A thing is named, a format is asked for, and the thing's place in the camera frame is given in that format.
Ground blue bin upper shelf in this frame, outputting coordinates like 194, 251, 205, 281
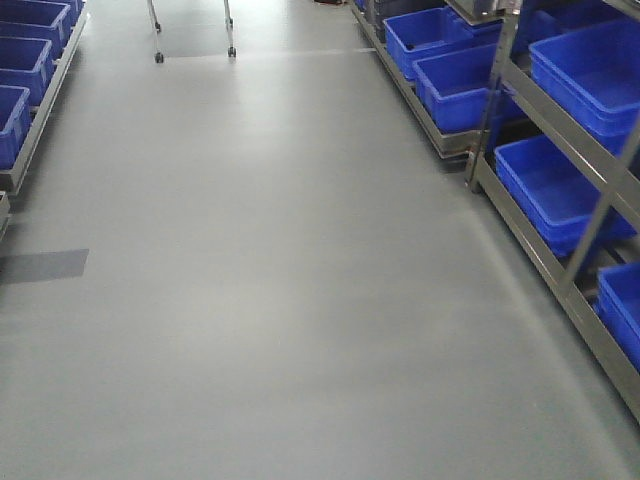
529, 18, 639, 155

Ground left steel shelf rack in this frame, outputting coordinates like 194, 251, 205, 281
1, 1, 89, 237

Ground blue bin shelf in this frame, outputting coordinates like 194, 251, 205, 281
529, 18, 639, 155
493, 133, 639, 259

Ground wheeled steel cart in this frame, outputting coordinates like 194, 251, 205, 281
145, 1, 237, 65

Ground steel shelf rack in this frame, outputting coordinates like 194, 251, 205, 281
452, 1, 639, 417
1, 1, 89, 237

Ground blue bin rack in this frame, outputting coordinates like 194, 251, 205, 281
383, 6, 501, 82
413, 44, 497, 134

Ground blue bin lower shelf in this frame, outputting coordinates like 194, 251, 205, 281
493, 133, 639, 259

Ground blue bin far rack rear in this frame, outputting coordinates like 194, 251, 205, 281
383, 6, 501, 82

